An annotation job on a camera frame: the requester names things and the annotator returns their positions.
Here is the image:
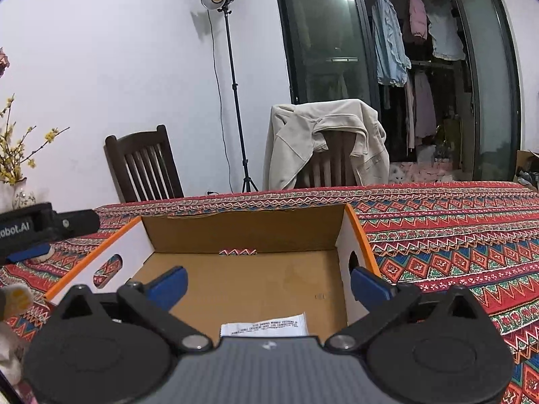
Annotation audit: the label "pink hanging jacket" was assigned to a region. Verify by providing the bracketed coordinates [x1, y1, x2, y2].
[409, 0, 429, 45]

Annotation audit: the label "white printed packet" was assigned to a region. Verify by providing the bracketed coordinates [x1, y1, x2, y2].
[220, 313, 309, 338]

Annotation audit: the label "white hanging top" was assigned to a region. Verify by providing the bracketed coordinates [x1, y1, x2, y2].
[427, 2, 466, 62]

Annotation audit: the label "floral ceramic vase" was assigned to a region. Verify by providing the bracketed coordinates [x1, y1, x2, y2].
[12, 177, 37, 211]

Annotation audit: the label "brown slatted chair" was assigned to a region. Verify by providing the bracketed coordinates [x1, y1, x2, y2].
[295, 130, 359, 188]

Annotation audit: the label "beige jacket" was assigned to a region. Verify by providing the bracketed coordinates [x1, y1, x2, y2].
[263, 99, 390, 190]

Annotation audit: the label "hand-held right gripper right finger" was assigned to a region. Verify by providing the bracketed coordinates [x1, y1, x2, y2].
[324, 267, 490, 355]

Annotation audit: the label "glass sliding door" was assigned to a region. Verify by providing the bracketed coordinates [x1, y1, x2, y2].
[274, 0, 524, 184]

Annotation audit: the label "light blue hanging shirt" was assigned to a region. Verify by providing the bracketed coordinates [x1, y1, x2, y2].
[371, 0, 412, 87]

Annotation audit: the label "studio light on stand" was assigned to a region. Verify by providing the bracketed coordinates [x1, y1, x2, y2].
[201, 0, 259, 194]

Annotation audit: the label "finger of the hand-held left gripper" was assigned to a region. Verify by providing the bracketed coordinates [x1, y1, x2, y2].
[50, 209, 102, 238]
[0, 243, 52, 265]

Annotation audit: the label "dark wooden chair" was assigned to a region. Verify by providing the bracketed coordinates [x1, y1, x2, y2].
[104, 125, 185, 203]

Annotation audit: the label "red patterned tablecloth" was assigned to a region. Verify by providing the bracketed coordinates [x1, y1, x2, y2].
[0, 181, 539, 404]

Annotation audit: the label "pale pink hanging skirt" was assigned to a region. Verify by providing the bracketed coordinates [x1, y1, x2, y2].
[404, 69, 438, 148]

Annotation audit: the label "black power cable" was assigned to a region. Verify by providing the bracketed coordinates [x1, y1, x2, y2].
[205, 8, 231, 196]

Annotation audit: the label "open brown cardboard box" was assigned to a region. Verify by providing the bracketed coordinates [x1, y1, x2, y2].
[514, 150, 539, 191]

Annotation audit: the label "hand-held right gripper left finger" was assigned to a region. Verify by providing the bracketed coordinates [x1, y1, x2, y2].
[51, 266, 213, 354]

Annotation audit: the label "orange cardboard box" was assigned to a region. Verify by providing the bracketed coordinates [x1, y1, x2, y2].
[44, 204, 382, 338]

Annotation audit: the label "yellow flower branches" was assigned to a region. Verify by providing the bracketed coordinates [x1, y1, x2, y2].
[0, 95, 70, 186]

